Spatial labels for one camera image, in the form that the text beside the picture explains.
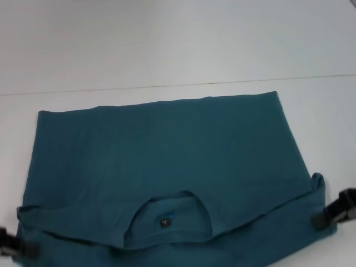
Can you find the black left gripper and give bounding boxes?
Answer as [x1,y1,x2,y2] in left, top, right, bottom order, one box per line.
[0,226,41,259]

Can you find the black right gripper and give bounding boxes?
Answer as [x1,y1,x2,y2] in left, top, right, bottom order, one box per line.
[310,187,356,231]

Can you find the teal t-shirt with FREE! print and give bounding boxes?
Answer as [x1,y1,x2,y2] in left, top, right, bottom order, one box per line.
[15,90,339,267]

